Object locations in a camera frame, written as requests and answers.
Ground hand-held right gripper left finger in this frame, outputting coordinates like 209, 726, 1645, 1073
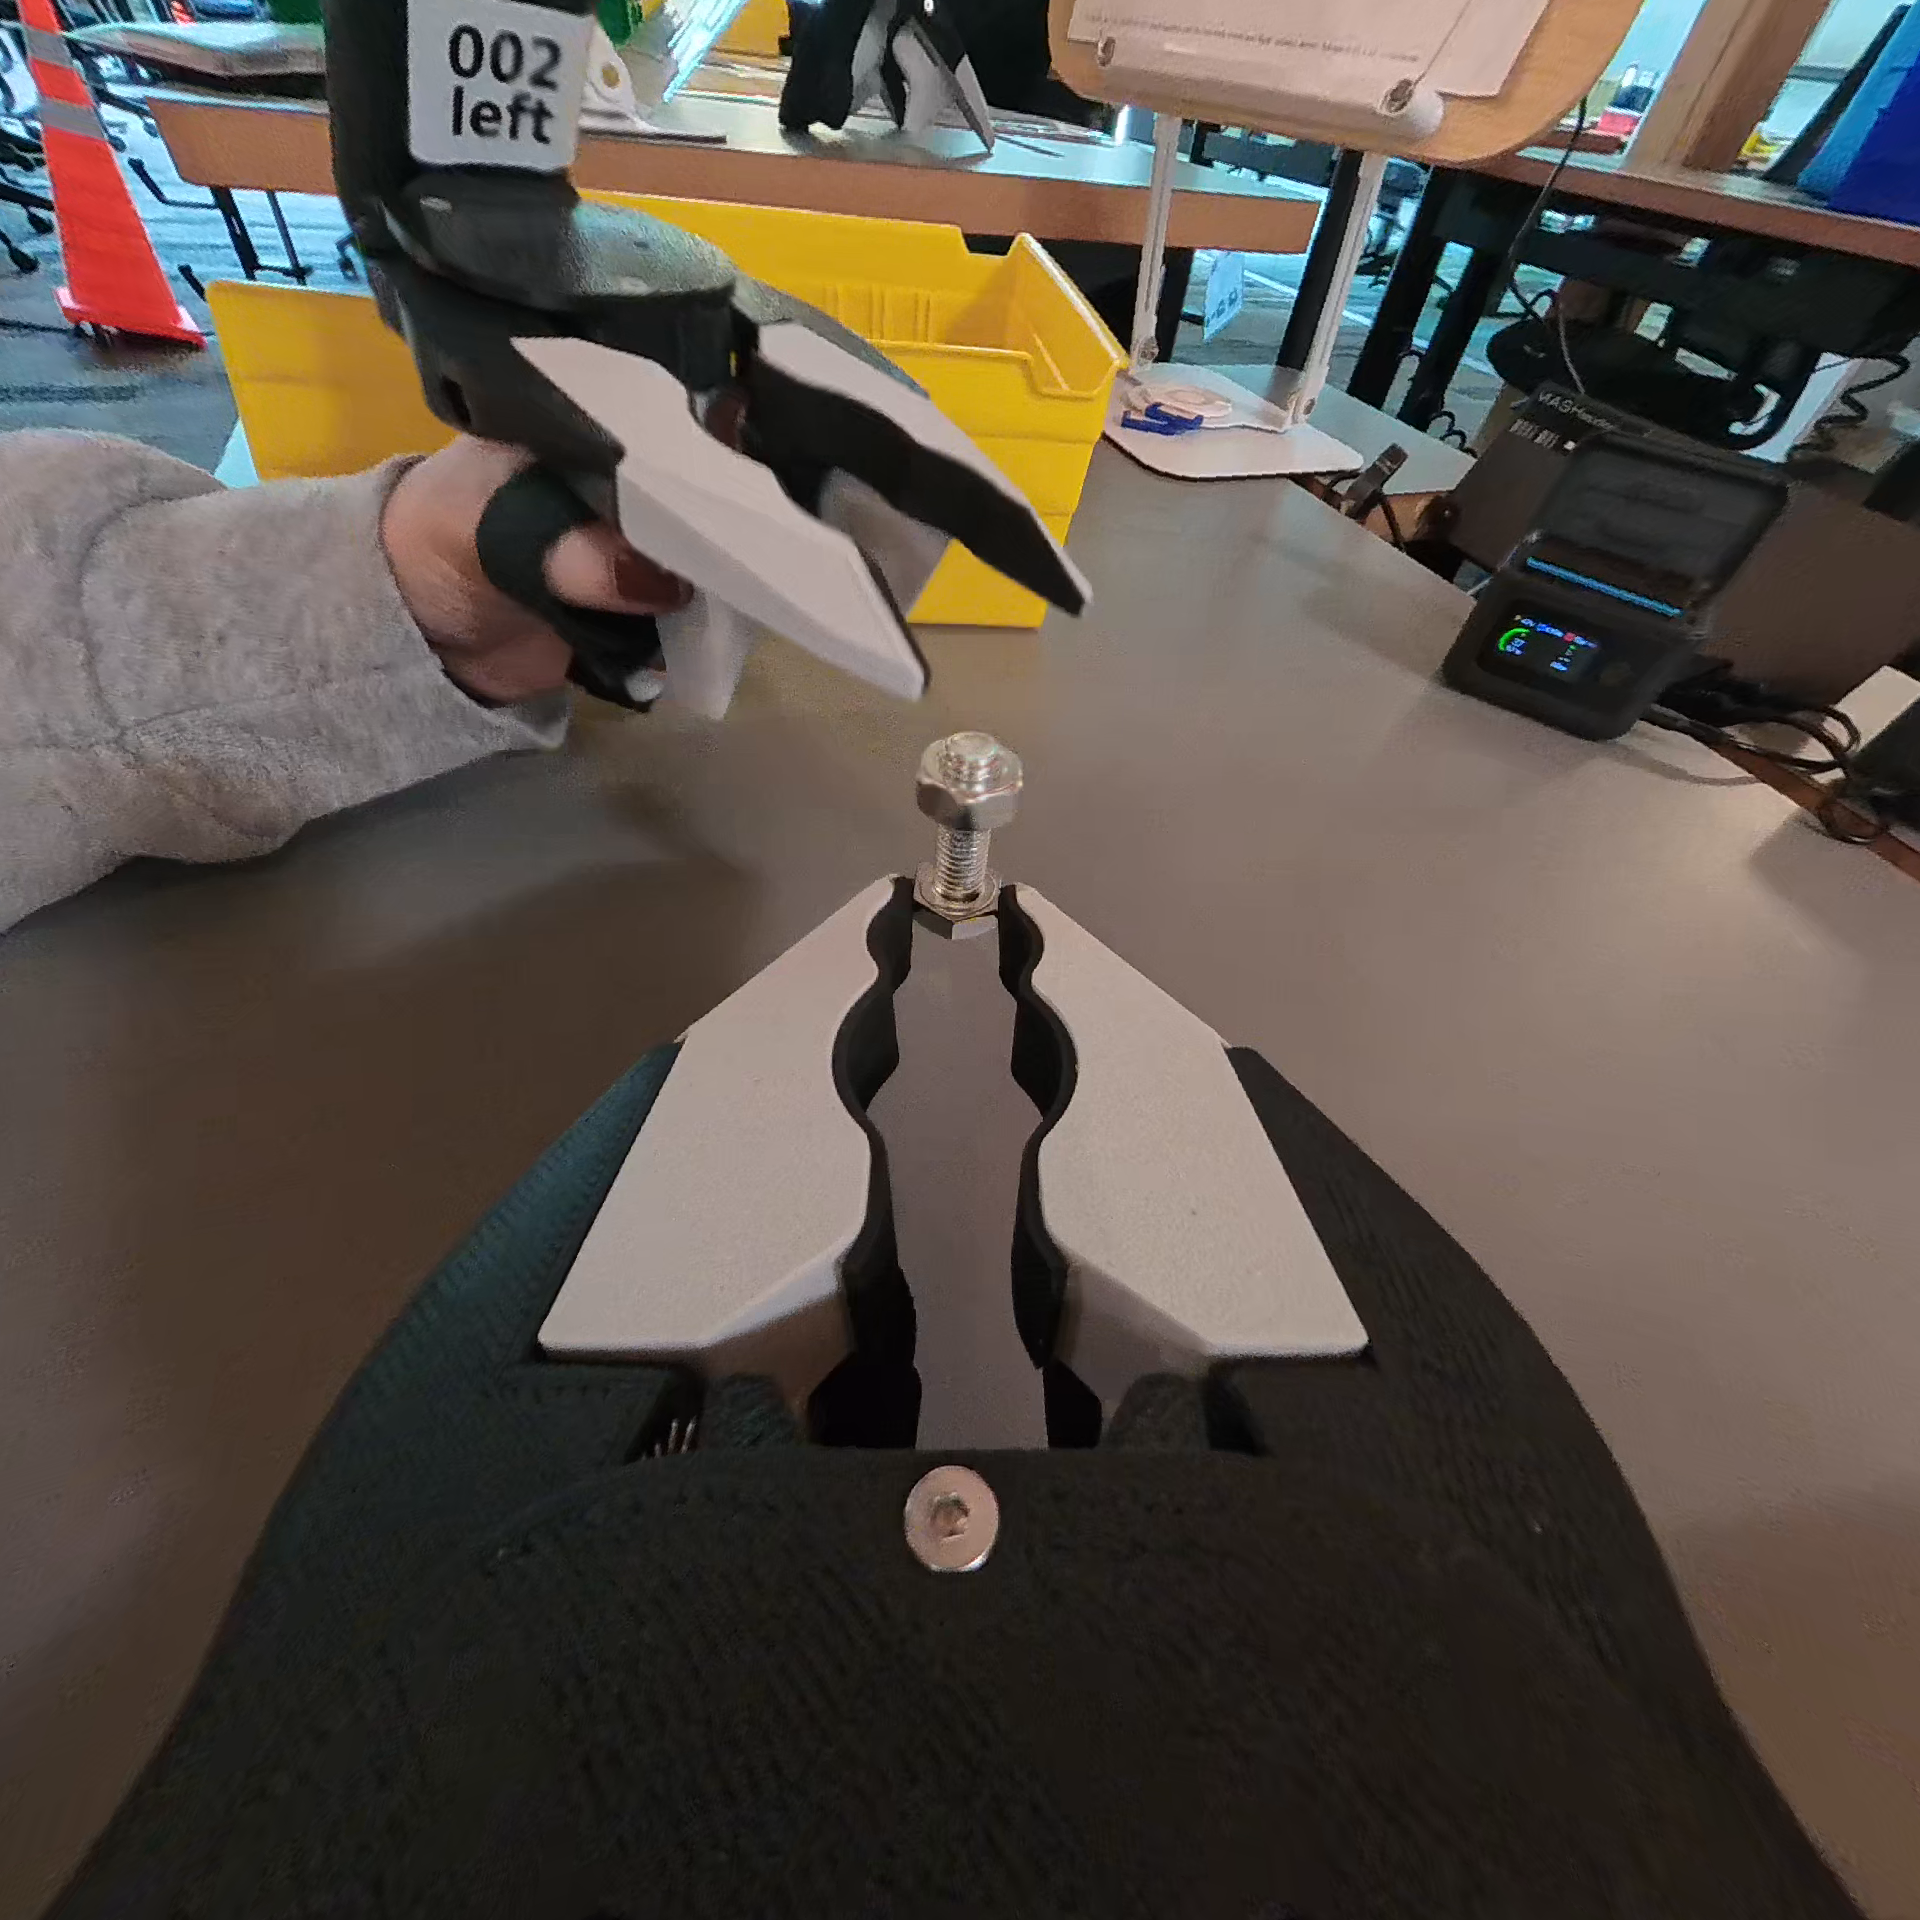
535, 878, 928, 1450

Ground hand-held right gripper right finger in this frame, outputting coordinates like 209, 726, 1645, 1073
1000, 883, 1372, 1450

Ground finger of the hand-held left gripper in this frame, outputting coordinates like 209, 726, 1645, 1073
509, 337, 933, 701
748, 320, 1095, 617

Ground silver hex nut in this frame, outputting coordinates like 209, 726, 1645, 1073
913, 732, 1028, 828

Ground silver hex bolt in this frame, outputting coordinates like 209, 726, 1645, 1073
910, 736, 1004, 944

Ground person's left forearm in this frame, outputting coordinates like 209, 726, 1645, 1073
0, 428, 575, 936

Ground person's left hand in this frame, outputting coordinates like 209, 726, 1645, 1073
380, 438, 698, 706

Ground yellow plastic bin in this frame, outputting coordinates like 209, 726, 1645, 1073
208, 187, 1129, 633

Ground long wooden table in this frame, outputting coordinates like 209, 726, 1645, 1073
141, 83, 1328, 296

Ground blue and white small part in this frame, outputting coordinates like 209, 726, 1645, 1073
1118, 377, 1248, 444

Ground black and grey tool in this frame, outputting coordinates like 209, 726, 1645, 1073
777, 0, 999, 156

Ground white sign stand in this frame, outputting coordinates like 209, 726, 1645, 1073
1102, 108, 1374, 484

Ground orange traffic cone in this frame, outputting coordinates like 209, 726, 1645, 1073
10, 0, 208, 352

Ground wooden sign board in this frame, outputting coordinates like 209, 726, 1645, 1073
1044, 0, 1606, 170

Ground black label printer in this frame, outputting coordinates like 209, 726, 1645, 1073
1476, 382, 1794, 648

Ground blue plastic bin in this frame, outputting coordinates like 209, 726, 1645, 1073
1797, 0, 1920, 226

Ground tangled dark cables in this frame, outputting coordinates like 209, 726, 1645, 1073
1640, 668, 1920, 848

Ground wooden desk with black frame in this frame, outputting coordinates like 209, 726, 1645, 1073
1351, 141, 1920, 453

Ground wooden post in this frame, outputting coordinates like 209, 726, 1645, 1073
1623, 0, 1836, 170

